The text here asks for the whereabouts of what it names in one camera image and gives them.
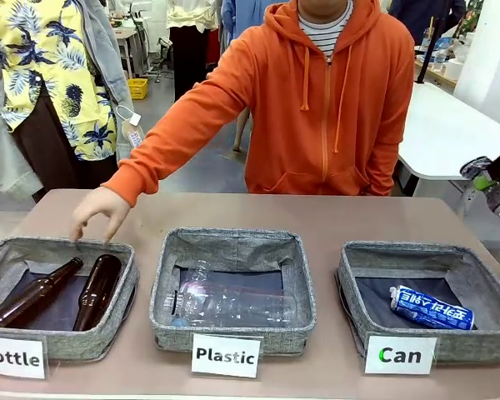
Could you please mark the blue crushed drink can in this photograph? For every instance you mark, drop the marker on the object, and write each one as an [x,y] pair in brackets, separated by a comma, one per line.
[431,308]

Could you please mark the large clear plastic bottle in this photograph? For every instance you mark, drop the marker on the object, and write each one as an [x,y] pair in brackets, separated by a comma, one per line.
[241,300]

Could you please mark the brown glass bottle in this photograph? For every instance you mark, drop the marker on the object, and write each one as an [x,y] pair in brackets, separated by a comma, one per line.
[98,291]
[29,298]

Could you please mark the person left forearm orange sleeve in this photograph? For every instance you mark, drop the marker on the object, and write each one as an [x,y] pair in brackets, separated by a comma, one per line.
[383,166]

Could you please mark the person right forearm orange sleeve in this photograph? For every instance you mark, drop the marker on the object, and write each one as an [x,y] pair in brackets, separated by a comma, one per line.
[158,150]

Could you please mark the grey fabric basket can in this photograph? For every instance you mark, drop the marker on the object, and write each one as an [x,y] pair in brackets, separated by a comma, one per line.
[475,346]

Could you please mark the white can label sign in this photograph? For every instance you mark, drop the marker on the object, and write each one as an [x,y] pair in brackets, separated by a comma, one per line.
[400,355]

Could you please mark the grey fabric basket plastic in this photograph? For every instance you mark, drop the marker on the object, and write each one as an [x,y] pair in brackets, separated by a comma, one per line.
[233,246]

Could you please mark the grey fabric basket bottle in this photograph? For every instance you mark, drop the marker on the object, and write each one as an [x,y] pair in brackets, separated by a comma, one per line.
[108,346]

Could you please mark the person right hand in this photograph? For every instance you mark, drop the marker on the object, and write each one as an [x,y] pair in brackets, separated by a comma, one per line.
[100,212]

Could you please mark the white table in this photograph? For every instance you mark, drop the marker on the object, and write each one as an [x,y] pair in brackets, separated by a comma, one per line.
[450,133]

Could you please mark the small clear water bottle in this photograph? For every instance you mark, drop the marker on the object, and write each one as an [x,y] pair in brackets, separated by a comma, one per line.
[440,60]

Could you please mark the person in orange hoodie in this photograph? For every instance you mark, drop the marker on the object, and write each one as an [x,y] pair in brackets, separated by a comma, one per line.
[325,104]

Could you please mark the person in blue clothes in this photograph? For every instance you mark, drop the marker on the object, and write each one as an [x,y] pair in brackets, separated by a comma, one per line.
[241,21]

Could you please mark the white plastic label sign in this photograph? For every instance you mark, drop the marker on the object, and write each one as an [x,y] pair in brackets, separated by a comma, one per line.
[226,356]

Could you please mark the person in black trousers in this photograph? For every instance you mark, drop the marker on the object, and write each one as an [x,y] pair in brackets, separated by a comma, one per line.
[189,50]

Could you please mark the clear badge holder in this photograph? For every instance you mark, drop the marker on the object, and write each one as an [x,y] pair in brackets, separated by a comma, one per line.
[135,137]

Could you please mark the white hanging tag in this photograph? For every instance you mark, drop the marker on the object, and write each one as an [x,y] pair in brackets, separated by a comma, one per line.
[134,118]

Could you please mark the yellow plastic crate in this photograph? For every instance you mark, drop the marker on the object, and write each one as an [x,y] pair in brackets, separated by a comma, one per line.
[138,88]

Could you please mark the person in yellow floral shirt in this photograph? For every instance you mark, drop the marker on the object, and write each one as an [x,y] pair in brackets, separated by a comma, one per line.
[46,83]

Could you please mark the white bottle label sign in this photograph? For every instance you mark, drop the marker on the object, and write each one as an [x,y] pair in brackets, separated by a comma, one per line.
[12,357]

